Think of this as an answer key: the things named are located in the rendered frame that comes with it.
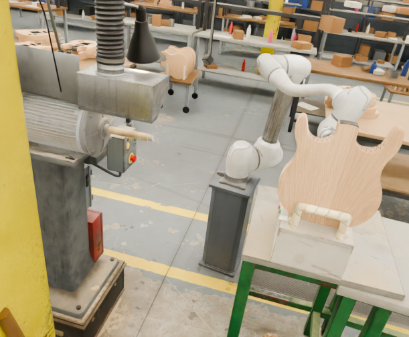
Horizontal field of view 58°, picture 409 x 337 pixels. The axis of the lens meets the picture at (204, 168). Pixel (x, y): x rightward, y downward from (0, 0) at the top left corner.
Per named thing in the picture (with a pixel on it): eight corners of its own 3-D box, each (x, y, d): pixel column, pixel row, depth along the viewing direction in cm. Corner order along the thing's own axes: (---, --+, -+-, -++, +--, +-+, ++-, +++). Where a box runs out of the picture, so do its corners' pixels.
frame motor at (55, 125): (7, 148, 162) (-2, 91, 150) (45, 127, 185) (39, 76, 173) (92, 168, 155) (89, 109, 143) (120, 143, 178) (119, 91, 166)
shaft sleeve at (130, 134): (110, 124, 159) (112, 130, 162) (107, 129, 157) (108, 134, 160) (149, 132, 156) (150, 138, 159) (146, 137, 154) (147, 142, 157)
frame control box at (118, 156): (77, 178, 194) (74, 134, 182) (98, 160, 213) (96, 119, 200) (120, 188, 190) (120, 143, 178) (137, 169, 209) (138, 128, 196)
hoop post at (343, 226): (335, 239, 133) (342, 218, 128) (334, 234, 135) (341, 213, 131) (344, 241, 132) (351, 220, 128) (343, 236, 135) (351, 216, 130)
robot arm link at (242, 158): (219, 168, 242) (224, 138, 232) (243, 165, 250) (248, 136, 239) (231, 180, 230) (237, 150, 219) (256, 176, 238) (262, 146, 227)
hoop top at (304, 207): (293, 211, 132) (295, 204, 131) (293, 206, 135) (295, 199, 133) (350, 224, 128) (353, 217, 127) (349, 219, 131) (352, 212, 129)
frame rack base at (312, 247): (270, 263, 143) (278, 228, 135) (273, 239, 156) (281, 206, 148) (341, 281, 139) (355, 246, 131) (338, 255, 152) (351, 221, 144)
